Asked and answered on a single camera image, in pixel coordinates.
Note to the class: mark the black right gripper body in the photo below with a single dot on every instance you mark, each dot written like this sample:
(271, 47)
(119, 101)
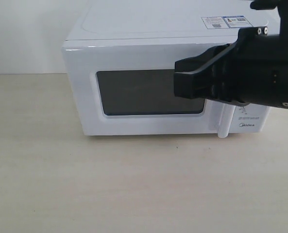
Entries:
(253, 70)

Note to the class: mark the white microwave oven body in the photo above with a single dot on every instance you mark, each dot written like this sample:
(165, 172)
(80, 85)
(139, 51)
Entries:
(154, 22)

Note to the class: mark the white microwave door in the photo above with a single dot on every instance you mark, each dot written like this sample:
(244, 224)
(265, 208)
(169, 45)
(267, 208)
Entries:
(127, 89)

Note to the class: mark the blue energy label sticker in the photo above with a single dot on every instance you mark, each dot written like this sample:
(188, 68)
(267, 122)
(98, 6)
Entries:
(237, 21)

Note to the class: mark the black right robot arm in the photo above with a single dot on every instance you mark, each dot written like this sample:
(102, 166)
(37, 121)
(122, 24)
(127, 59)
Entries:
(282, 14)

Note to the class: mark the white blue warning sticker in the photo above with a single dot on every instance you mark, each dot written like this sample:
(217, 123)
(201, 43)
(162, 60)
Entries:
(215, 23)

